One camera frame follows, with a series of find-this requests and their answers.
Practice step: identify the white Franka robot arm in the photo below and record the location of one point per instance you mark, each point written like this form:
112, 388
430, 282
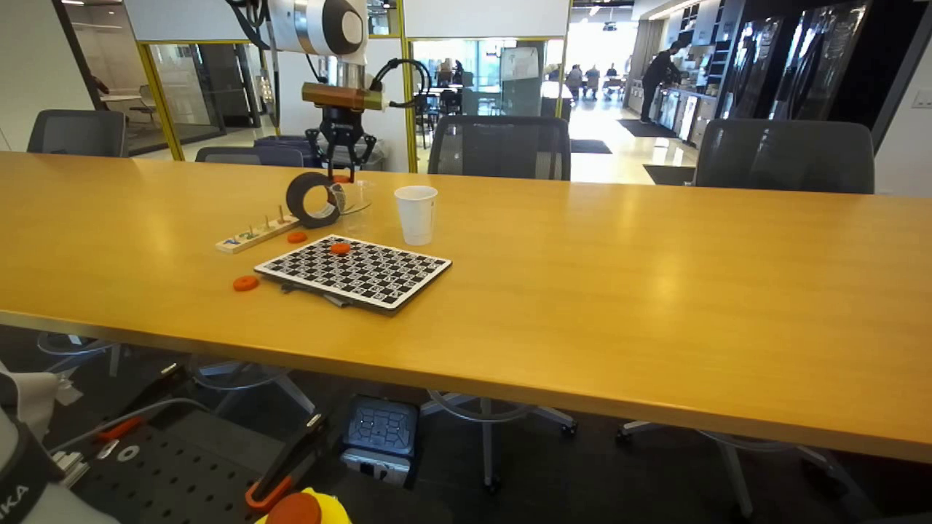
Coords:
294, 23

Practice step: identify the white paper cup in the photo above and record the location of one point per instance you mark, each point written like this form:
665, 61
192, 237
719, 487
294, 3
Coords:
416, 214

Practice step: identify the dark gray office chair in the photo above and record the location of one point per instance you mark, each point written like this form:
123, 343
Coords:
500, 150
259, 150
78, 134
789, 155

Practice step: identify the yellow emergency stop button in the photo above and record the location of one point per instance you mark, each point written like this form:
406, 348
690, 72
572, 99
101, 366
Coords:
307, 506

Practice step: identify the person in dark clothes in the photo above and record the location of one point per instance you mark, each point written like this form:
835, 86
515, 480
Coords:
661, 83

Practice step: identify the black tape roll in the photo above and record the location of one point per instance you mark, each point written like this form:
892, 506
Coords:
294, 205

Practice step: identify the white robot housing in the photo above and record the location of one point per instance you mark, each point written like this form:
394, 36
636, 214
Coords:
18, 483

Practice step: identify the clear plastic cup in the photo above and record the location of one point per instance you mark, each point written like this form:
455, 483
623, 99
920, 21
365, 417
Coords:
356, 205

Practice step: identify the gray box with grid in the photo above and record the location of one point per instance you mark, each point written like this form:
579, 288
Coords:
381, 436

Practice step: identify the black glass-door refrigerators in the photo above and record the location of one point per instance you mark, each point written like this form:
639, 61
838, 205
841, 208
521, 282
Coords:
816, 59

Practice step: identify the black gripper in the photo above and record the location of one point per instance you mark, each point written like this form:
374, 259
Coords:
343, 122

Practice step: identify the small gray metal piece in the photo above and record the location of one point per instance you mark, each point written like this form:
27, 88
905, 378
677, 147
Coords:
334, 298

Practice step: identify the black-white marker checkerboard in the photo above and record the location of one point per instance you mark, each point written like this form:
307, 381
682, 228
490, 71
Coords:
355, 272

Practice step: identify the black perforated plate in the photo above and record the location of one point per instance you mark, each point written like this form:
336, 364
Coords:
177, 476

